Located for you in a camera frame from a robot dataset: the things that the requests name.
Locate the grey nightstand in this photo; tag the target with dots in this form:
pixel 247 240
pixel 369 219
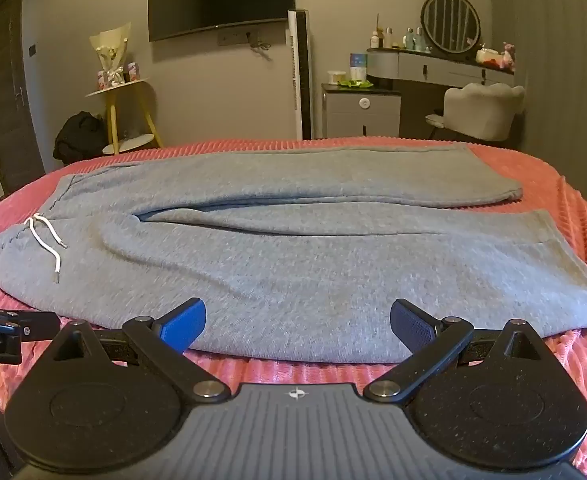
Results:
pixel 361 110

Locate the grey sweat pants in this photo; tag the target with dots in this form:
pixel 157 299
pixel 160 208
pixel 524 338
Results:
pixel 293 260

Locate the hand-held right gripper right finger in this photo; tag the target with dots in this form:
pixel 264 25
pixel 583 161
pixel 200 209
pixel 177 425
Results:
pixel 412 326

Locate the grey vanity desk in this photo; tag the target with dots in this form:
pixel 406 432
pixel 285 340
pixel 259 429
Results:
pixel 438 66

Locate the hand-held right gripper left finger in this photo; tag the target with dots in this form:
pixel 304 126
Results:
pixel 183 321

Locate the black bag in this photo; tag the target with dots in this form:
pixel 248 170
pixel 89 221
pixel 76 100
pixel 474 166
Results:
pixel 78 137

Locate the round black-framed mirror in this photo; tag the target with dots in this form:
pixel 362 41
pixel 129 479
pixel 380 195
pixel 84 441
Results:
pixel 451 22

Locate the white cosmetic bottle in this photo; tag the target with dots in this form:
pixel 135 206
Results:
pixel 375 41

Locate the dark wooden door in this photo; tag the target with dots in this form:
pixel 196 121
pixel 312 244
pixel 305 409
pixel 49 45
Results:
pixel 3 85

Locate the blue and white box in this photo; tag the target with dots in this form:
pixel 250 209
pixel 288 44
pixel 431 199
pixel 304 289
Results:
pixel 358 67

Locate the yellow round side table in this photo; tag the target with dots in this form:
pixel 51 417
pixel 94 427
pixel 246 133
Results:
pixel 115 110

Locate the white upholstered chair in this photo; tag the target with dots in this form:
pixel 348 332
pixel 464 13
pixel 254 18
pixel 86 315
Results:
pixel 481 110

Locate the pink ribbed blanket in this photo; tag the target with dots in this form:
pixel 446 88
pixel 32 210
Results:
pixel 563 180

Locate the green cloth item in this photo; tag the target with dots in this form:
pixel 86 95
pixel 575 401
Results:
pixel 356 84

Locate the pink plush toy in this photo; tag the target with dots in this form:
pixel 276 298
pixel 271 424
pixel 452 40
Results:
pixel 509 57

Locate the cream wrapped flower bouquet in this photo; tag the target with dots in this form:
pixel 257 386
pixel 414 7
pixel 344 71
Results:
pixel 110 52

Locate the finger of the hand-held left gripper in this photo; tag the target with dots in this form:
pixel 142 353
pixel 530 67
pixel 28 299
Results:
pixel 33 325

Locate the black wall switch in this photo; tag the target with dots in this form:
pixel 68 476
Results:
pixel 32 50

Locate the white round container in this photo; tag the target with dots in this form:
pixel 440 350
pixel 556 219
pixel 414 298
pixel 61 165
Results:
pixel 337 77

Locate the teal cosmetic bottle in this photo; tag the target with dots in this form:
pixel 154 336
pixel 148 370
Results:
pixel 420 40

